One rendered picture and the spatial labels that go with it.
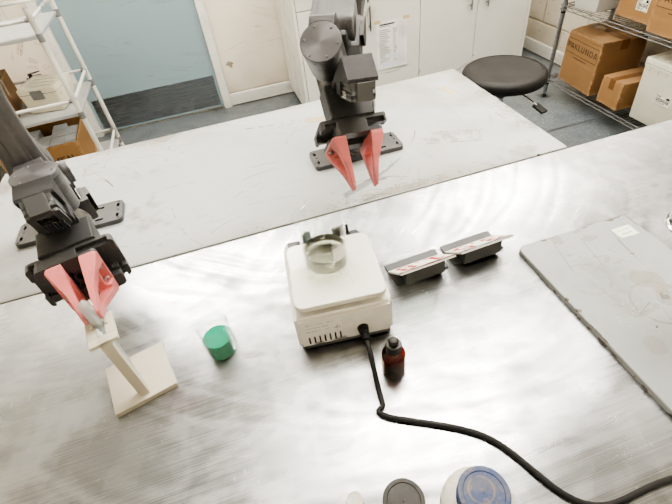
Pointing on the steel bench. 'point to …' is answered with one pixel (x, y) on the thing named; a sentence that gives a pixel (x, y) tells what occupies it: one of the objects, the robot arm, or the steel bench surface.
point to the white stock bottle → (476, 487)
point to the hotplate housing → (341, 319)
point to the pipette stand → (159, 373)
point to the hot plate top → (365, 273)
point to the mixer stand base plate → (616, 293)
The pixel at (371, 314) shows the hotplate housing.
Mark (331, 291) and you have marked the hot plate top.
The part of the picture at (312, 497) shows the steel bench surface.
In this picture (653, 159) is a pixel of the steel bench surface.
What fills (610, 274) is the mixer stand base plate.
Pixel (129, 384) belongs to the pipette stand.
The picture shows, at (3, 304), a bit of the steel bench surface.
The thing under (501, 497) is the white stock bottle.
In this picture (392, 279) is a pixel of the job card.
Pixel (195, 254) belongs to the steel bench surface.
